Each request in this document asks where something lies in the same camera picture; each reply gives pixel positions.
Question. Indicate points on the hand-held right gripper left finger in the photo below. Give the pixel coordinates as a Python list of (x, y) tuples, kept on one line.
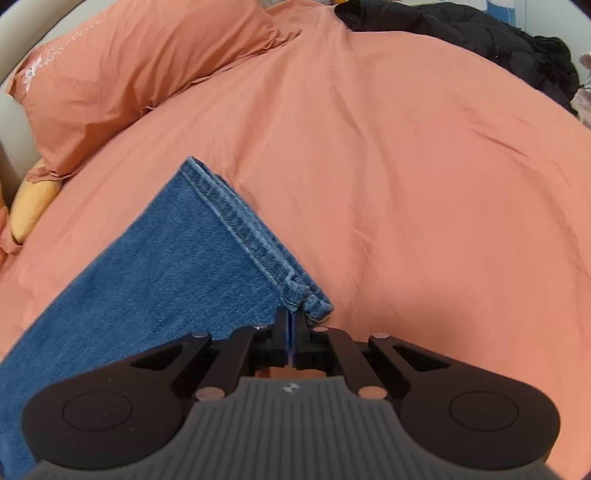
[(282, 339)]

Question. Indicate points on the blue denim pants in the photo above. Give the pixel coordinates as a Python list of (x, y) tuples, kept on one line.
[(161, 277)]

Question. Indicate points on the yellow pillow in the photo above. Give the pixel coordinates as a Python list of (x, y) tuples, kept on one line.
[(32, 203)]

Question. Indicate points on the orange bed cover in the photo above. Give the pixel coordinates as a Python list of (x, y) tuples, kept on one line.
[(392, 184)]

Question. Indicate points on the blue and white object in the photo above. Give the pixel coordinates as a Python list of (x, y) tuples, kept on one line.
[(503, 11)]

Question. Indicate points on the black quilted jacket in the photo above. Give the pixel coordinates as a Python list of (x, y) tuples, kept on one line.
[(461, 32)]

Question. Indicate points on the pale pink cloth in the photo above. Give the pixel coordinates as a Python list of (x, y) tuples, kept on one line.
[(582, 87)]

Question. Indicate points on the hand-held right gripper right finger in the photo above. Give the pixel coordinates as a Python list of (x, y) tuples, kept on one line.
[(299, 339)]

